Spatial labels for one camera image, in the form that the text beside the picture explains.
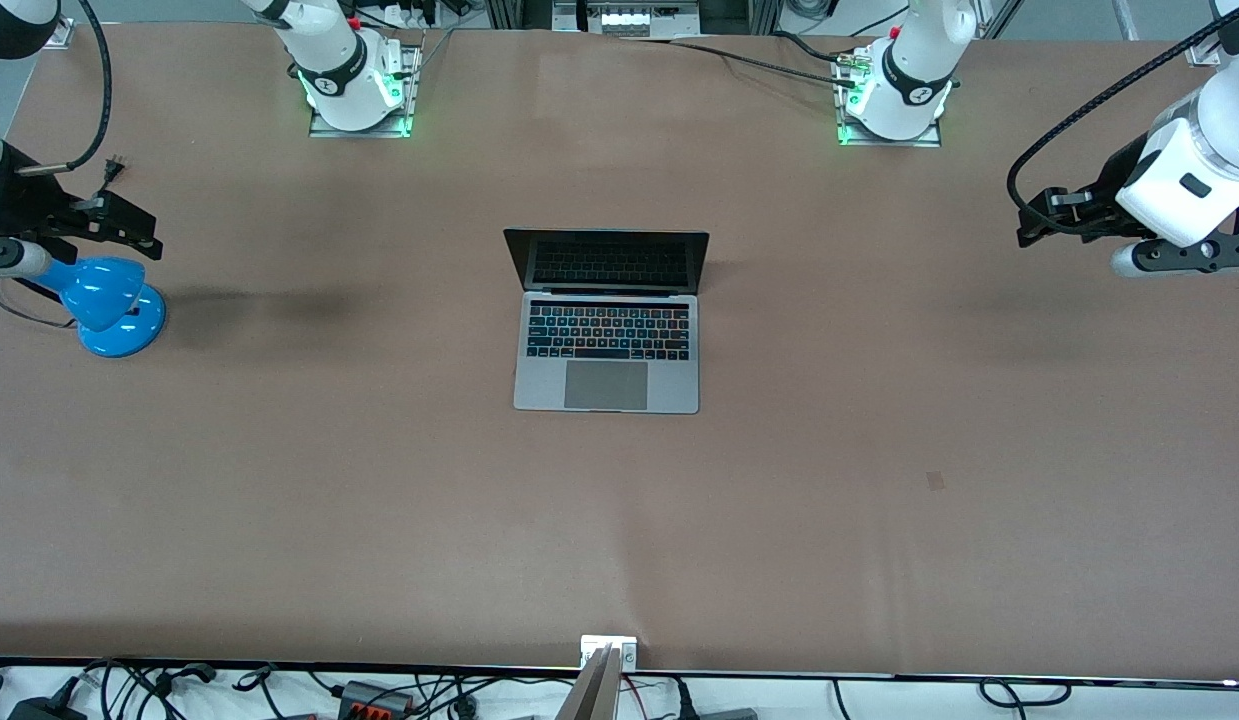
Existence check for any grey laptop computer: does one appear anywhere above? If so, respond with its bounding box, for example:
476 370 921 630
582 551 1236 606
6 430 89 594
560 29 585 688
503 228 711 415

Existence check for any white power strip with plugs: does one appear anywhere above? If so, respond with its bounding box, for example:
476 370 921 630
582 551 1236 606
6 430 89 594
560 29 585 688
374 0 455 29

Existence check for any brown table cover sheet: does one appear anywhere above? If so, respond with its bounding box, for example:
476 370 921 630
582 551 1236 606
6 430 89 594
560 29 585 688
0 20 1239 681

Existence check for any black power brick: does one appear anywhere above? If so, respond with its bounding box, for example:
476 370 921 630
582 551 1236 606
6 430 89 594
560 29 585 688
7 695 88 720

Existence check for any black orange power adapter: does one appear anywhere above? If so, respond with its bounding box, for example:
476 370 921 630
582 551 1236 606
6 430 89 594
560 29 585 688
337 680 416 717

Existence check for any black lamp power cord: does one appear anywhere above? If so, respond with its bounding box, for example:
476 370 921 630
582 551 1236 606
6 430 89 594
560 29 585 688
0 155 128 331

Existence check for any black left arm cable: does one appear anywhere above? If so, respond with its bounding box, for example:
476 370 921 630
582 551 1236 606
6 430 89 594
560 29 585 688
1007 10 1239 233

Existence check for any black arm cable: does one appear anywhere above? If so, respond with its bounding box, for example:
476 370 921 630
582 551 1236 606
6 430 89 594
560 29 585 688
14 0 115 179
1007 10 1239 233

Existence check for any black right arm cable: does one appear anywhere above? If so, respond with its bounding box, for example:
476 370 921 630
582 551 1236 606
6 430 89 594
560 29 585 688
14 0 115 179

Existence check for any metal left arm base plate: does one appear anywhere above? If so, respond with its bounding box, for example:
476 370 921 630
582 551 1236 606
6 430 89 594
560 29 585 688
835 45 944 149

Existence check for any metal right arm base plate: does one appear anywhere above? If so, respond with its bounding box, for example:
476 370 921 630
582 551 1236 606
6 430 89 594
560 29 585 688
309 40 422 139

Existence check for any short black table cable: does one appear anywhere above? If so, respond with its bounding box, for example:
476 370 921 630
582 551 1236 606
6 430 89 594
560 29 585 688
772 30 870 69

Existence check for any long black table cable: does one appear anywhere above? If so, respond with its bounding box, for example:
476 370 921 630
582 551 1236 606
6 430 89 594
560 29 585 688
619 36 860 89

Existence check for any grey electrical switch box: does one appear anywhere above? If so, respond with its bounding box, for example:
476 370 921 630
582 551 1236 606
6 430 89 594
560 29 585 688
552 0 702 39

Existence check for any white mounting bracket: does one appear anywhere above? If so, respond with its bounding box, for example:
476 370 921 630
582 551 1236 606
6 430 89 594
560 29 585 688
581 635 638 669

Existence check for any grey metal camera pole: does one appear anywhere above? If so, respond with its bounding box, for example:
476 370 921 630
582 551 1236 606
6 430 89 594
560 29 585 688
556 645 622 720

